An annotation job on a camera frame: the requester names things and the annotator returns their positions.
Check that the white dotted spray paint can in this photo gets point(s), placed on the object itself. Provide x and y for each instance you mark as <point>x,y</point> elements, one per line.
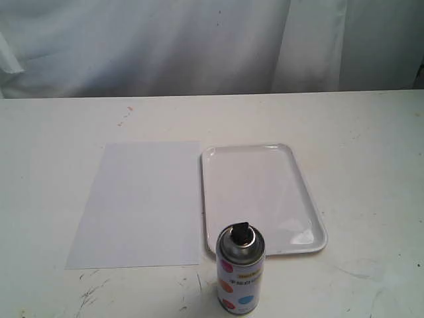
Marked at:
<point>240,252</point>

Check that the white plastic tray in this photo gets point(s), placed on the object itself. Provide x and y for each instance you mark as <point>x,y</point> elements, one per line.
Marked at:
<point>262,185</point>

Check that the white paper sheet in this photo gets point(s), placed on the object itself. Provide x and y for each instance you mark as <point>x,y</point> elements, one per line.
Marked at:
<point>144,208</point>

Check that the white fabric backdrop curtain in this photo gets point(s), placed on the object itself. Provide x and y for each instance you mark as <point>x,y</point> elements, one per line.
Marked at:
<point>160,48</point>

